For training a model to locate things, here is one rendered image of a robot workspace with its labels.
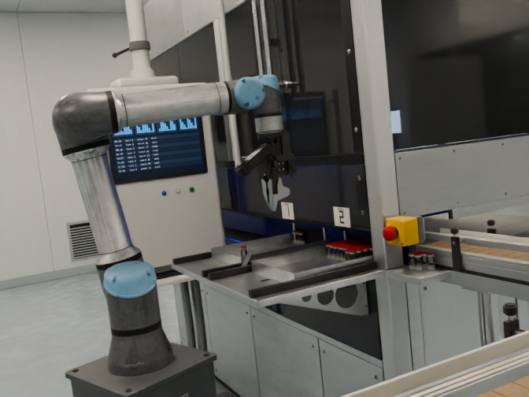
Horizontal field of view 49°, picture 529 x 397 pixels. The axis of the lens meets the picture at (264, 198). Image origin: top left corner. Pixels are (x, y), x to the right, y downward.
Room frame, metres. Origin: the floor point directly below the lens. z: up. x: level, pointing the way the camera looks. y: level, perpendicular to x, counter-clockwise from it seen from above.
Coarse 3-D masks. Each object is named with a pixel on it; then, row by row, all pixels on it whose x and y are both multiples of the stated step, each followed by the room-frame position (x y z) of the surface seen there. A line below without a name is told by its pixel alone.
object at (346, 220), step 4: (336, 208) 1.78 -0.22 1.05; (340, 208) 1.76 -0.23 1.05; (344, 208) 1.74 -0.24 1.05; (348, 208) 1.73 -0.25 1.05; (336, 212) 1.78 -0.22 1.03; (344, 212) 1.75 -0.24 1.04; (348, 212) 1.73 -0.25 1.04; (336, 216) 1.79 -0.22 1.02; (344, 216) 1.75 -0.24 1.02; (348, 216) 1.73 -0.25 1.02; (336, 220) 1.79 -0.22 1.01; (344, 220) 1.75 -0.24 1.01; (348, 220) 1.73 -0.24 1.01; (336, 224) 1.79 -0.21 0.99; (340, 224) 1.77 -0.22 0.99; (344, 224) 1.75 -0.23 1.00; (348, 224) 1.73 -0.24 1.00
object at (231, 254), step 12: (252, 240) 2.14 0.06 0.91; (264, 240) 2.16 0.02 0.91; (276, 240) 2.18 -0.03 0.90; (288, 240) 2.21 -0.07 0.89; (324, 240) 1.98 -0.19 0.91; (216, 252) 2.02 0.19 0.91; (228, 252) 2.09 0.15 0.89; (240, 252) 2.10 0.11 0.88; (264, 252) 1.87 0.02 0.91; (276, 252) 1.89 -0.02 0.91; (288, 252) 1.91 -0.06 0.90
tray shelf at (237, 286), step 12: (180, 264) 2.01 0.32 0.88; (192, 264) 1.98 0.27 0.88; (204, 264) 1.96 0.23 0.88; (216, 264) 1.94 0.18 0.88; (228, 264) 1.92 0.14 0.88; (192, 276) 1.85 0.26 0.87; (228, 276) 1.73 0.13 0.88; (240, 276) 1.71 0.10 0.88; (252, 276) 1.69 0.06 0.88; (264, 276) 1.68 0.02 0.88; (348, 276) 1.57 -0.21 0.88; (360, 276) 1.57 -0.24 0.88; (372, 276) 1.58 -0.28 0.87; (216, 288) 1.66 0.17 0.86; (228, 288) 1.58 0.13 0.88; (240, 288) 1.57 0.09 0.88; (252, 288) 1.55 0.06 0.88; (300, 288) 1.50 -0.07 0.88; (312, 288) 1.50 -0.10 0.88; (324, 288) 1.51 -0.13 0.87; (252, 300) 1.45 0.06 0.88; (264, 300) 1.43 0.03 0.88; (276, 300) 1.45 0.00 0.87; (288, 300) 1.46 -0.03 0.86
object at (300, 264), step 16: (272, 256) 1.79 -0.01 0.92; (288, 256) 1.82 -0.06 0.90; (304, 256) 1.84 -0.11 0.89; (320, 256) 1.87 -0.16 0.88; (368, 256) 1.64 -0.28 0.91; (256, 272) 1.73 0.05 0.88; (272, 272) 1.64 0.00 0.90; (288, 272) 1.55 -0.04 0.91; (304, 272) 1.54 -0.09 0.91; (320, 272) 1.57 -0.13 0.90
